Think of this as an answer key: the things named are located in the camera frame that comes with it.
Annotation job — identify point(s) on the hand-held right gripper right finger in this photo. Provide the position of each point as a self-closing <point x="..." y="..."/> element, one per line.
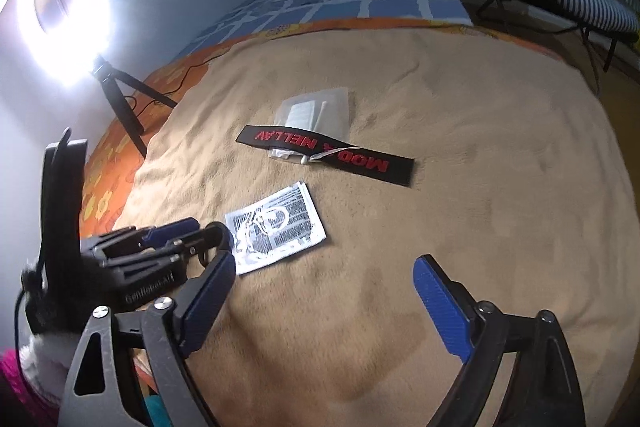
<point x="442" y="307"/>

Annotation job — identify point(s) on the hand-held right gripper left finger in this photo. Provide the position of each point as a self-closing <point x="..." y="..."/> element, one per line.
<point x="207" y="302"/>

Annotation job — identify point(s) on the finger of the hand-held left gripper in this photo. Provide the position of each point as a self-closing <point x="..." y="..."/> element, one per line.
<point x="170" y="229"/>
<point x="215" y="234"/>

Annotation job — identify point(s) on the black printed white sachet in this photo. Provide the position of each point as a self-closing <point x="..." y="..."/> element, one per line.
<point x="285" y="222"/>

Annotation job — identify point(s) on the person's left forearm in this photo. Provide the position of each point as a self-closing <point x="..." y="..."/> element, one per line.
<point x="40" y="367"/>

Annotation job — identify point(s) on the black tripod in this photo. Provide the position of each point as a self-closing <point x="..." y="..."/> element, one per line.
<point x="120" y="107"/>

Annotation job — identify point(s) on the black strip with red letters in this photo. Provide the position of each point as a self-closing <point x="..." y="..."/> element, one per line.
<point x="325" y="154"/>

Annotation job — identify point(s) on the clear plastic sachet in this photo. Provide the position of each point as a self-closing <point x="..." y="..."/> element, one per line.
<point x="312" y="112"/>

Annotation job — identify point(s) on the beige fleece blanket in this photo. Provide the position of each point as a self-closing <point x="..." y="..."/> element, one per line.
<point x="400" y="107"/>

